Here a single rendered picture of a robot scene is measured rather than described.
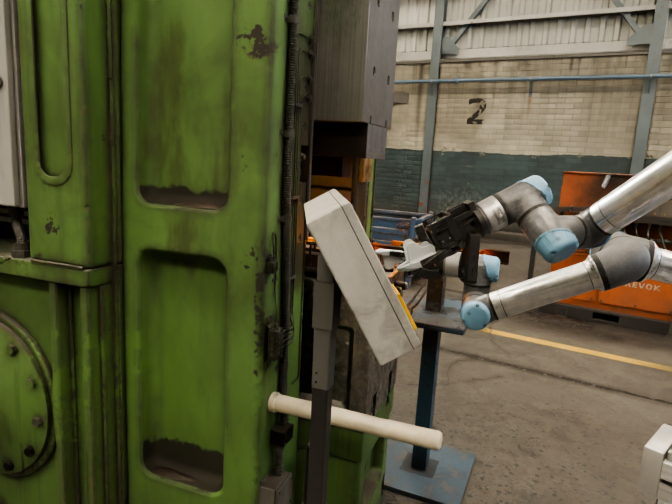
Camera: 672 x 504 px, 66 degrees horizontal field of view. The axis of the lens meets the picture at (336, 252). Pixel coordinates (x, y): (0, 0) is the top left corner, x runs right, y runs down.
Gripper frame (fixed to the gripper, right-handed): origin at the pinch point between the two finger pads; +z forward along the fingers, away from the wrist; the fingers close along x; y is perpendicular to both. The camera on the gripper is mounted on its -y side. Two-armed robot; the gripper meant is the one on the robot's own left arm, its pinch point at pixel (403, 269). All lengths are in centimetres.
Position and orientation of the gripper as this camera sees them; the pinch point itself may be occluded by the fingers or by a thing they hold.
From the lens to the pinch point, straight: 115.8
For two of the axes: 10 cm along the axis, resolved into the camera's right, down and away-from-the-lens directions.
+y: -4.5, -8.7, -2.0
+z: -8.9, 4.6, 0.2
